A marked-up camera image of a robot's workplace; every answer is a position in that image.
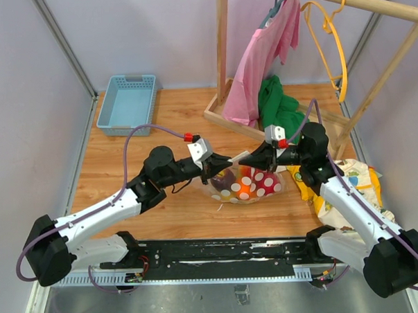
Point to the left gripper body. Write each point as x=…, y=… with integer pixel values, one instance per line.
x=204, y=171

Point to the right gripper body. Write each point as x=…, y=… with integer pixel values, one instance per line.
x=275, y=169

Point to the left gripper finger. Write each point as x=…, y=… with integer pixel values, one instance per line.
x=218, y=169
x=217, y=159

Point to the clear zip top bag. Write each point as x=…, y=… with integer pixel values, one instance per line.
x=229, y=196

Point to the dark red fake apple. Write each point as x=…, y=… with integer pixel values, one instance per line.
x=223, y=180

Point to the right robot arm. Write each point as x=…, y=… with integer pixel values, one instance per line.
x=384, y=253

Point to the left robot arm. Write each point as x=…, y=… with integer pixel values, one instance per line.
x=53, y=248

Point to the red fake fruit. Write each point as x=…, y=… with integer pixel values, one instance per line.
x=266, y=184

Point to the orange fake fruit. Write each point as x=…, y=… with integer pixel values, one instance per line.
x=244, y=188

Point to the green cloth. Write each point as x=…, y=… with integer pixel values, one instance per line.
x=277, y=108

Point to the dinosaur print cloth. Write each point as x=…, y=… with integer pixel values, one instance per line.
x=361, y=176

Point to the light blue plastic basket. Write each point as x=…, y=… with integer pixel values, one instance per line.
x=129, y=102

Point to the pink shirt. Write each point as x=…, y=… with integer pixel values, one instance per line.
x=272, y=40

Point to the teal hanger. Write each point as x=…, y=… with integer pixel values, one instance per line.
x=271, y=14

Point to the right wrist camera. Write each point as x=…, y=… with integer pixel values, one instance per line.
x=274, y=134

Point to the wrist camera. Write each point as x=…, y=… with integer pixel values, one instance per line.
x=274, y=134
x=200, y=151

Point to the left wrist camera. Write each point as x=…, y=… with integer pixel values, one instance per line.
x=200, y=151

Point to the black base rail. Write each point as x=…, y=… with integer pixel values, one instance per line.
x=219, y=261

